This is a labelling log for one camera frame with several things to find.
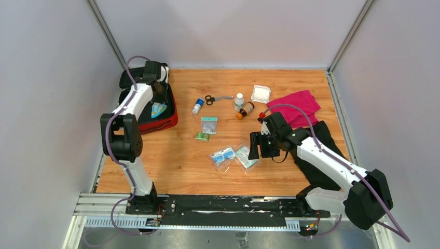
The black cloth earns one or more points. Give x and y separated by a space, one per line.
326 137

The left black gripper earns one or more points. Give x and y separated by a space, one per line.
166 82

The alcohol wipes plastic bag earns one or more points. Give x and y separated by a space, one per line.
222 158

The blue plaster pack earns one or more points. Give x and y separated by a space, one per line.
157 109

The brown syrup bottle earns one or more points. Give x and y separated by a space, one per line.
247 108

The black handled scissors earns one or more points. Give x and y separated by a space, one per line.
211 99

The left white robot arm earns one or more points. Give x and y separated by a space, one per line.
122 140

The pink cloth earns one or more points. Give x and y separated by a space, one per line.
304 100

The white blue small bottle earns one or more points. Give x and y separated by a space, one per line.
197 107

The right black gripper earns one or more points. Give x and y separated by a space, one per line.
256 139

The white gauze pack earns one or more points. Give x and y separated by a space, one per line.
261 94

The white pill bottle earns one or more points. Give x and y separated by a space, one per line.
238 101

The teal bandage plastic bag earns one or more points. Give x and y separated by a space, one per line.
242 153

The teal topped blister bag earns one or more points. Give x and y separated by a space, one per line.
209 124

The red black medicine case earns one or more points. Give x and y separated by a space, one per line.
162 93

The green small packet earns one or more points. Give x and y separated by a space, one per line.
201 136

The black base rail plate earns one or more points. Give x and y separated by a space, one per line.
224 211

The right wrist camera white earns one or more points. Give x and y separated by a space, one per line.
265 130

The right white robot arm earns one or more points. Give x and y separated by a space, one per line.
364 197

